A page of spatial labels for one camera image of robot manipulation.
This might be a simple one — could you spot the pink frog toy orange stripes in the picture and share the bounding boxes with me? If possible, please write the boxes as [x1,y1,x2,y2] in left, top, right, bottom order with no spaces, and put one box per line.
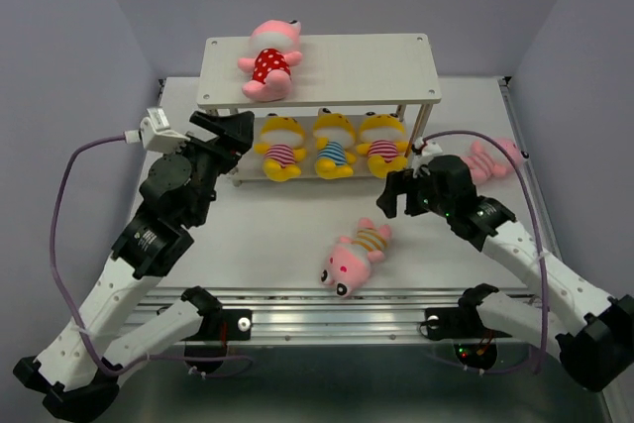
[320,217,392,298]

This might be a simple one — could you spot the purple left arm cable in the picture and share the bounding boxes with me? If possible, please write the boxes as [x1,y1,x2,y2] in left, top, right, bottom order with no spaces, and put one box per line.
[49,133,255,379]

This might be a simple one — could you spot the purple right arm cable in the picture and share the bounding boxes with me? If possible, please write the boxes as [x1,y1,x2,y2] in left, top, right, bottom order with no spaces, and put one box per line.
[423,129,549,375]

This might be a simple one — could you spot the yellow frog toy red stripes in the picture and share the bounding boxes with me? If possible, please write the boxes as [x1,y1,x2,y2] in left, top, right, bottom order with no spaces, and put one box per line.
[357,112,408,178]

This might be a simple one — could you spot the aluminium front rail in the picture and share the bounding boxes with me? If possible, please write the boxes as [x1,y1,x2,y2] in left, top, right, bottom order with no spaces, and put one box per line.
[118,286,541,345]

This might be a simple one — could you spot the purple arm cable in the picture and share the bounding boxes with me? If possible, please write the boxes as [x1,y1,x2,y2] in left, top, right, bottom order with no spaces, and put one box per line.
[423,129,549,375]
[49,133,255,379]

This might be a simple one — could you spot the pink frog toy polka dots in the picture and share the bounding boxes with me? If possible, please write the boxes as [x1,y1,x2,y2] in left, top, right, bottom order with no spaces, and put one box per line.
[238,20,303,102]

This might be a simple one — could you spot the yellow frog toy blue stripes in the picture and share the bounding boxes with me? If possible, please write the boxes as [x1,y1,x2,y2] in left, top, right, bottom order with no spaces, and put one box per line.
[312,108,357,180]

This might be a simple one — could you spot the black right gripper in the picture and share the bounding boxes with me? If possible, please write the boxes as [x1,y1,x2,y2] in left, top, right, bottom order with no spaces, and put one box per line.
[373,166,454,219]

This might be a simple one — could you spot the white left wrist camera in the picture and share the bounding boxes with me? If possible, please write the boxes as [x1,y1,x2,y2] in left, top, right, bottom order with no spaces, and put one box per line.
[124,107,189,155]

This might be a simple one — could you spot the yellow frog toy pink stripes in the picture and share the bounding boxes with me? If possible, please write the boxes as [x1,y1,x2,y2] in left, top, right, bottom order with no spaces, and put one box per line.
[254,113,307,182]

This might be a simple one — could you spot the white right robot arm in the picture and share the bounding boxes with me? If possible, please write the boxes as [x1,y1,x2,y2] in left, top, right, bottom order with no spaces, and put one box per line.
[376,156,633,392]

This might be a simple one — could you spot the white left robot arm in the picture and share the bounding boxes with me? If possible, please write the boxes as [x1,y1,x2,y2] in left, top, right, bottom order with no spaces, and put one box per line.
[13,108,255,422]

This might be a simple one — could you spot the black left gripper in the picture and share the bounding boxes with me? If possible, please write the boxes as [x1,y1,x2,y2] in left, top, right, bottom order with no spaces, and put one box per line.
[172,111,261,223]

